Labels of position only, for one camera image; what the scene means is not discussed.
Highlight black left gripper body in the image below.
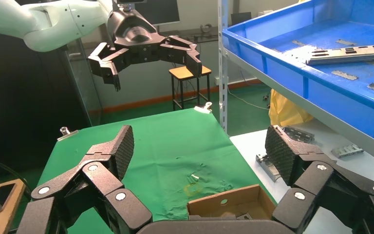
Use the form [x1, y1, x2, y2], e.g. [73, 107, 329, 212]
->
[106, 9, 168, 65]

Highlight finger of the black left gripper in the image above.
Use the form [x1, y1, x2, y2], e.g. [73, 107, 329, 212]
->
[159, 35, 203, 78]
[87, 42, 130, 92]

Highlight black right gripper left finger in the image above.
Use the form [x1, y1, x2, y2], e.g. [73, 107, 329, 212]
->
[17, 125, 153, 234]

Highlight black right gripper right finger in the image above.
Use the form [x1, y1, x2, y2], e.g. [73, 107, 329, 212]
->
[264, 125, 374, 234]

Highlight long metal slide rail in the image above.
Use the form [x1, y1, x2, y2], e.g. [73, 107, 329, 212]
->
[305, 43, 374, 66]

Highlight blue plastic tray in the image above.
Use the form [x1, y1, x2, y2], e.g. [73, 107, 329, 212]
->
[222, 0, 374, 151]

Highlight brown cardboard box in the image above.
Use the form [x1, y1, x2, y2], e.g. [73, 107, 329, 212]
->
[186, 184, 277, 221]

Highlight wooden stool black legs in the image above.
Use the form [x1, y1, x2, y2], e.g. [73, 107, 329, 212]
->
[168, 65, 212, 111]

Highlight dark desk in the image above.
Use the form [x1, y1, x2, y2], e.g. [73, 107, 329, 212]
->
[156, 27, 220, 44]

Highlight large black monitor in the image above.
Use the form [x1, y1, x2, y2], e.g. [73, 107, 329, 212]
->
[134, 0, 181, 26]

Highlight clear acrylic panel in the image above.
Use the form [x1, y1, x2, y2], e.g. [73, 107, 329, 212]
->
[65, 38, 104, 127]

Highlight silver binder clip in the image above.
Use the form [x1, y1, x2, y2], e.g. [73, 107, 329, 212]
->
[56, 126, 79, 142]
[193, 101, 213, 115]

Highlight small black monitor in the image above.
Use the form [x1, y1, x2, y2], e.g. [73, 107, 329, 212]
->
[230, 12, 252, 26]

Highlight white shelf board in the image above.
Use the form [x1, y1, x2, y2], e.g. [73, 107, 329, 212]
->
[229, 118, 374, 234]

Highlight yellow plastic bag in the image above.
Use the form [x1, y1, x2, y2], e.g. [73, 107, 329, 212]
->
[268, 89, 315, 128]

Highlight green tablecloth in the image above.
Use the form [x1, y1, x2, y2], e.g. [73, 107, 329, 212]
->
[34, 108, 278, 234]

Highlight large black panel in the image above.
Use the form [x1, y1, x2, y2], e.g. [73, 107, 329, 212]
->
[0, 30, 93, 181]

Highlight brown wooden board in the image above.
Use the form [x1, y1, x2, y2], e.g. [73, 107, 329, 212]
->
[0, 178, 27, 234]

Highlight black smartphone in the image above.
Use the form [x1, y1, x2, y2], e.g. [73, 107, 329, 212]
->
[0, 183, 17, 215]

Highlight small ridged metal bracket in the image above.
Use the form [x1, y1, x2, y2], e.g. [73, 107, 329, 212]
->
[331, 143, 365, 159]

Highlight large grey metal bracket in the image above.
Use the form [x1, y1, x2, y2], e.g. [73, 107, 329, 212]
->
[281, 125, 316, 145]

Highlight flat grey metal bracket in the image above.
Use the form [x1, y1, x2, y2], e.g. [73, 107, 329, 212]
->
[255, 153, 282, 183]

